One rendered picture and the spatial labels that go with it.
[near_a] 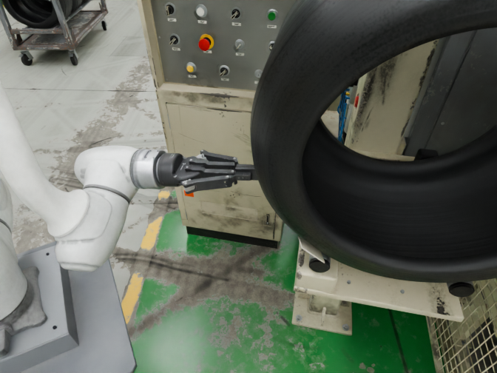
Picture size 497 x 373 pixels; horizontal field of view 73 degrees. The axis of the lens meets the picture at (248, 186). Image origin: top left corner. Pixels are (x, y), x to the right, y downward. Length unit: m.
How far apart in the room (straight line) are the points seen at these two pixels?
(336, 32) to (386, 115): 0.52
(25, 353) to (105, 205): 0.41
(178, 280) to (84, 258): 1.12
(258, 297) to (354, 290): 0.93
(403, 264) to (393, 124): 0.40
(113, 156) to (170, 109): 0.67
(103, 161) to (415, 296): 0.76
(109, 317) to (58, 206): 0.41
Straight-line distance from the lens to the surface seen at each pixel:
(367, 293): 0.85
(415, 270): 0.70
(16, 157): 0.68
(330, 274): 0.78
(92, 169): 0.80
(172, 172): 0.74
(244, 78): 1.32
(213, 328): 1.66
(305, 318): 1.68
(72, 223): 0.71
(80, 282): 1.11
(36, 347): 0.97
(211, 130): 1.41
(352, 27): 0.43
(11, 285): 0.92
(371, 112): 0.92
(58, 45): 4.26
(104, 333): 1.00
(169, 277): 1.82
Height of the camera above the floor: 1.51
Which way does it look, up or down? 43 degrees down
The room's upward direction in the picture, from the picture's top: straight up
